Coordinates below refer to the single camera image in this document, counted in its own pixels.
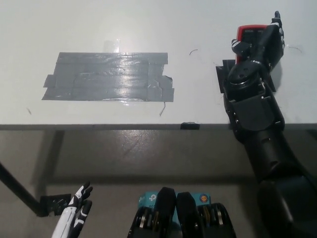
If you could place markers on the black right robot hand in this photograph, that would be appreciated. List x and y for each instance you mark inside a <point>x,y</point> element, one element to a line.
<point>270,49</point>

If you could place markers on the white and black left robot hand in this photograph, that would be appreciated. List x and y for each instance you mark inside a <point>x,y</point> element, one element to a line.
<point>69,218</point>

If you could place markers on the red and black digital multimeter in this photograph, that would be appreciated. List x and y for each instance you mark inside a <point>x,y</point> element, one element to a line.
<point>250,33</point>

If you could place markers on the black robot body teal tops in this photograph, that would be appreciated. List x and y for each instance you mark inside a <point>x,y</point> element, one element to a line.
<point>168,205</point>

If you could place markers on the black table leg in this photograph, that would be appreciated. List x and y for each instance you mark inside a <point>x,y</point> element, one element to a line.
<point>19,191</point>

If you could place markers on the grey duct tape patch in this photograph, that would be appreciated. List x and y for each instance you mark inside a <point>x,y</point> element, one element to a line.
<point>109,78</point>

